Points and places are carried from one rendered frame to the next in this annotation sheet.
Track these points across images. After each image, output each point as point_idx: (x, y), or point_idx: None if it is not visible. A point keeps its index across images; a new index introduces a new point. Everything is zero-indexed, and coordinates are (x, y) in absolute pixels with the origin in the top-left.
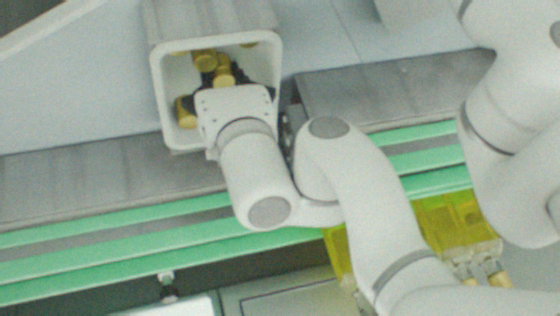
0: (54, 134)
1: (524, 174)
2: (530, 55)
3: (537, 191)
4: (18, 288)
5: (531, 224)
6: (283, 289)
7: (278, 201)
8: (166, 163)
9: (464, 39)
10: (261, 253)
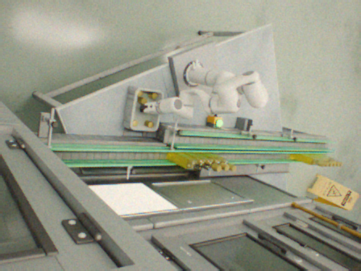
0: (92, 129)
1: None
2: (222, 72)
3: None
4: (85, 163)
5: None
6: (164, 183)
7: (180, 101)
8: (126, 139)
9: (198, 121)
10: None
